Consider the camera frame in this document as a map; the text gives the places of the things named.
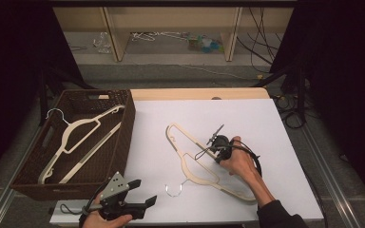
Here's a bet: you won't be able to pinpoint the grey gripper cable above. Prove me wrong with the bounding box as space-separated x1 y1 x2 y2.
59 202 93 217

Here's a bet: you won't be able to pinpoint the black stand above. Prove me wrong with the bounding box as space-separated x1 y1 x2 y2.
251 61 308 126

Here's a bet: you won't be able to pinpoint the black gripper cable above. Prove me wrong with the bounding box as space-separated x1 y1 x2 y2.
232 141 264 179

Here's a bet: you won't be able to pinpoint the white wire hangers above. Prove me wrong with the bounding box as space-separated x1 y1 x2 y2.
130 30 189 43

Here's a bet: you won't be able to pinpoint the black curtain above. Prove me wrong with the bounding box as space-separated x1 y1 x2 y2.
269 0 365 203
0 0 86 188

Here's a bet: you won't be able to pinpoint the clear plastic bag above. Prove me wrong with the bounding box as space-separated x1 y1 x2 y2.
92 30 112 54

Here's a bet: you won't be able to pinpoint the beige wooden shelf unit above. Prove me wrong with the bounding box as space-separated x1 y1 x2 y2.
52 6 296 63

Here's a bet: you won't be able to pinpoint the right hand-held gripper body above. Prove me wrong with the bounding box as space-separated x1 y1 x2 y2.
208 134 236 164

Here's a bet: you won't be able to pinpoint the brown wicker basket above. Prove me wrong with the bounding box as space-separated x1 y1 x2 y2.
10 88 137 201

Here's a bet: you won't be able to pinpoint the black power cable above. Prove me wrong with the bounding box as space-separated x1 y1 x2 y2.
259 8 281 53
248 8 274 67

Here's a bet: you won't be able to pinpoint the person's left hand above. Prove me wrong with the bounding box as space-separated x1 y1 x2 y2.
81 193 134 228

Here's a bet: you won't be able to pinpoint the cream plastic clothes hanger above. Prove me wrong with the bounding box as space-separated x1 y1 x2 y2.
164 123 258 203
37 104 126 185

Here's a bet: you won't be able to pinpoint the black floor cables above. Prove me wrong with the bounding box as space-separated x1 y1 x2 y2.
272 93 319 129

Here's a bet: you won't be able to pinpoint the person's right hand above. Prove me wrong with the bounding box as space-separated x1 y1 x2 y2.
220 136 263 187

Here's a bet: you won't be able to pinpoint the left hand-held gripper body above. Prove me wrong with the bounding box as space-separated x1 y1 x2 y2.
86 171 146 221

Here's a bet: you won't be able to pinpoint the teal plastic clips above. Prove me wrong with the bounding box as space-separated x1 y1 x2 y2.
187 33 225 54

